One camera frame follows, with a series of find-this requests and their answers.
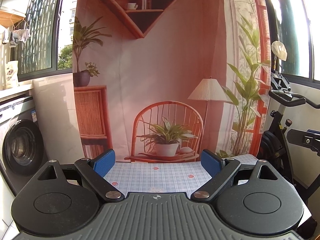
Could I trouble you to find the black exercise bike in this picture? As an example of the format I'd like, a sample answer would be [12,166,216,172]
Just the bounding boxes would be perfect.
[257,39,320,203]

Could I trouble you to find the plaid tablecloth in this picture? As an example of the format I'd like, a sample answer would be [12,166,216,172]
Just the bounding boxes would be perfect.
[102,153,259,199]

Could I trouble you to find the washing machine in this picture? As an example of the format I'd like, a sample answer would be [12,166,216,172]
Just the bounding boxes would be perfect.
[1,96,48,195]

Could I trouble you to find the printed backdrop cloth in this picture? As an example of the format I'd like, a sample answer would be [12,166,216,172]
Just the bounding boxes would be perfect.
[73,0,271,163]

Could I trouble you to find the white detergent bag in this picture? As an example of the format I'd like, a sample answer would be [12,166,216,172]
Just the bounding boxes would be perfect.
[5,61,18,89]

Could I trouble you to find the hanging clothes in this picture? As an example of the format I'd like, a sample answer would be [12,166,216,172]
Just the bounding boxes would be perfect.
[2,29,30,48]

